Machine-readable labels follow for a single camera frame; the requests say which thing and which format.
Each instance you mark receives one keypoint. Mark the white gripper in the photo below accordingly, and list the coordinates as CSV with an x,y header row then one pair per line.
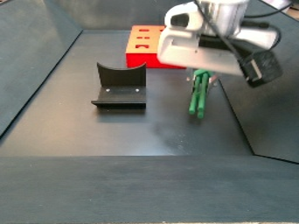
x,y
186,29

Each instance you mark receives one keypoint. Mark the green three-prong object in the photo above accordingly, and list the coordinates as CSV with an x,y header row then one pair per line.
x,y
200,82

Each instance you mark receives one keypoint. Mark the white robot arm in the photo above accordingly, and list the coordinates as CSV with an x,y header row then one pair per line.
x,y
255,35

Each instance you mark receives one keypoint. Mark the black curved fixture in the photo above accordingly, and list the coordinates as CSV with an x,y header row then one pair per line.
x,y
122,88

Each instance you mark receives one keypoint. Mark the red shape-sorter block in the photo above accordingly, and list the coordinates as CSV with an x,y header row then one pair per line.
x,y
142,47

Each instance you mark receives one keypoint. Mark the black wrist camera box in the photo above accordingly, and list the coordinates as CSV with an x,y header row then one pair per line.
x,y
261,68

